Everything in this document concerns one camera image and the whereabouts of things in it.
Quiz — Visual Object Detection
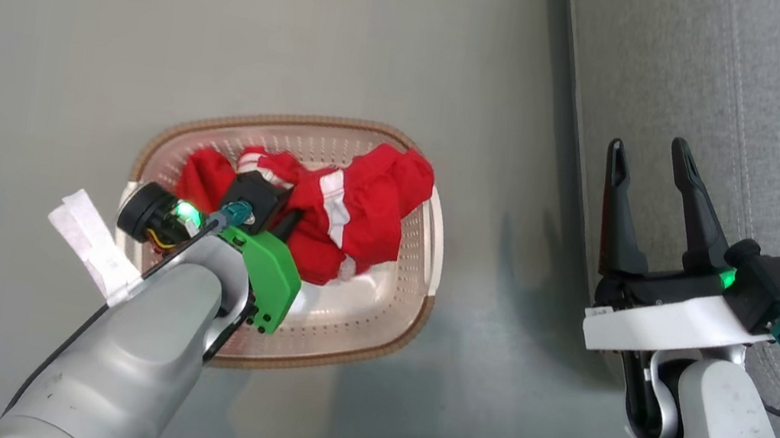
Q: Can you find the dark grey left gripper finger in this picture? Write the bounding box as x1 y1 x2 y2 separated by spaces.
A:
275 206 305 245

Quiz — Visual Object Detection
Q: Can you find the beige perforated laundry basket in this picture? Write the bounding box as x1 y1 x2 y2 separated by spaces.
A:
100 86 463 398

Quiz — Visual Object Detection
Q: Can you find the red clothing with white stripes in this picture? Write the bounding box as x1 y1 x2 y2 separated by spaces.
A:
163 113 441 301

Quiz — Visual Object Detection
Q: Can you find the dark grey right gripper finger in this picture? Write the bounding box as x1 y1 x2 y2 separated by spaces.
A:
653 136 749 282
589 138 669 283

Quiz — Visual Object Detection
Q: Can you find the white paper tag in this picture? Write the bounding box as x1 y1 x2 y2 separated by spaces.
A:
36 184 154 310

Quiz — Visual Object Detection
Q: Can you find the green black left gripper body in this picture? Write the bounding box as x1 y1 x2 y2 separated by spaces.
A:
104 178 314 339

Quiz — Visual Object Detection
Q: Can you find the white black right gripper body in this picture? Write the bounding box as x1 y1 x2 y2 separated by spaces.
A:
578 251 780 378

